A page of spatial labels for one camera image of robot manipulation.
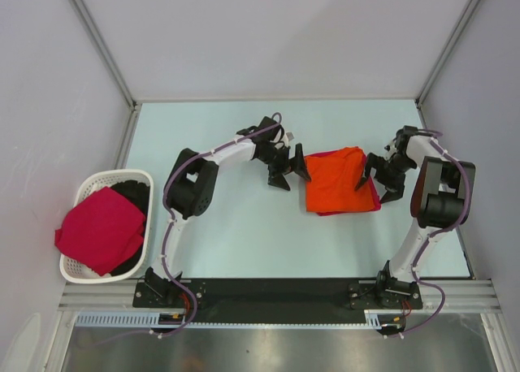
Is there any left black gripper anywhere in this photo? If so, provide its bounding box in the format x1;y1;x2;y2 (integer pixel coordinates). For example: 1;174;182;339
258;144;310;192

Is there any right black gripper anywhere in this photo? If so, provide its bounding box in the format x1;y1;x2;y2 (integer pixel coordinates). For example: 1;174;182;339
357;153;417;205

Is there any magenta t shirt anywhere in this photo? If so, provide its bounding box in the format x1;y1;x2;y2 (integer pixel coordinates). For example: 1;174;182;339
54;187;146;276
308;145;383;218

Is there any orange t shirt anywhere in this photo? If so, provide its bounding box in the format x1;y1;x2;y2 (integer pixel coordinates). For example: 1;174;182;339
303;145;375;214

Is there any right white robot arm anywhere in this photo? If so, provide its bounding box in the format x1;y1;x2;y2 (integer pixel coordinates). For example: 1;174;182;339
355;126;476;309

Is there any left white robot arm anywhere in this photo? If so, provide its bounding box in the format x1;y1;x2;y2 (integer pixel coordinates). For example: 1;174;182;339
141;112;311;307

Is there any black garment in basket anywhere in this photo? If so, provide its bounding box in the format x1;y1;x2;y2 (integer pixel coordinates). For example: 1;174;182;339
110;180;150;276

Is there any white plastic laundry basket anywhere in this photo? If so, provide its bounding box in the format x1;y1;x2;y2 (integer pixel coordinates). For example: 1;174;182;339
59;169;154;284

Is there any magenta t shirt in basket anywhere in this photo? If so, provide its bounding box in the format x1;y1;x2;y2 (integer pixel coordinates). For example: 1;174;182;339
54;187;146;276

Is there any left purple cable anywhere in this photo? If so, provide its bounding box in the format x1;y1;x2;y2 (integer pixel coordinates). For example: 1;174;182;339
76;111;284;344

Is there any aluminium frame rail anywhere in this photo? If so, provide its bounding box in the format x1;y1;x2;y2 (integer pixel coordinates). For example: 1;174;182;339
58;279;501;314

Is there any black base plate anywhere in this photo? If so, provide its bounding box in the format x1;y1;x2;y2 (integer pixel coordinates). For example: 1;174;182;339
132;275;423;325

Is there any grey slotted cable duct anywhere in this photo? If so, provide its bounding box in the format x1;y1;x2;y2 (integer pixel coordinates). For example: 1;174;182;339
76;310;403;330

